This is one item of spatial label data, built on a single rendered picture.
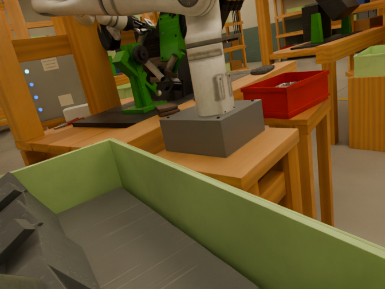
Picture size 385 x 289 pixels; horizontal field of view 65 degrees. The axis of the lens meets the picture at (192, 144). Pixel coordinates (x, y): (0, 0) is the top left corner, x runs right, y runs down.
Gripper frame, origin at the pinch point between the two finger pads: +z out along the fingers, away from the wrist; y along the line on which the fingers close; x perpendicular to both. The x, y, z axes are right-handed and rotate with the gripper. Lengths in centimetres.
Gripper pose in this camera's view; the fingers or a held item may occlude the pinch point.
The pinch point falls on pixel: (145, 27)
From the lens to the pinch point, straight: 148.9
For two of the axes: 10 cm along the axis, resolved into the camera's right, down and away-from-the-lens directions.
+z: 6.0, -1.0, 7.9
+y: -5.7, -7.5, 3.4
